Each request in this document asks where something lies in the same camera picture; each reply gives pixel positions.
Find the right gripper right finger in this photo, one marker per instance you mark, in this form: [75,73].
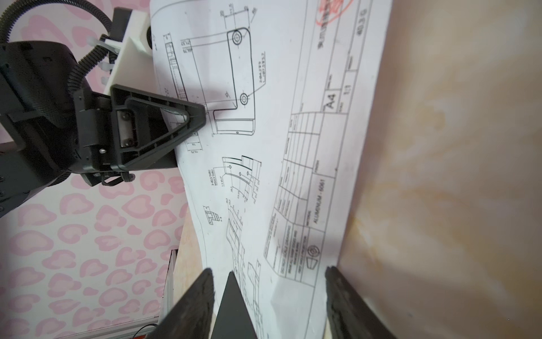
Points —
[349,315]

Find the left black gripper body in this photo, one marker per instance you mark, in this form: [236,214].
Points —
[94,145]

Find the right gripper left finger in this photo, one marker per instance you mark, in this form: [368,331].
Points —
[192,315]

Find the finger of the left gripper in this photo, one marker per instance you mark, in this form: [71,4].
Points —
[147,127]

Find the red and black folder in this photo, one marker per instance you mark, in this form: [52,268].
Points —
[233,320]

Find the technical drawing sheet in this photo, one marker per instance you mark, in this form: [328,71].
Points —
[287,87]

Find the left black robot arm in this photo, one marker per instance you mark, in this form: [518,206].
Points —
[52,133]

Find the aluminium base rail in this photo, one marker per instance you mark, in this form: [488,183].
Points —
[141,328]

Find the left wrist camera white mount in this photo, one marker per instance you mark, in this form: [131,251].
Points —
[130,38]

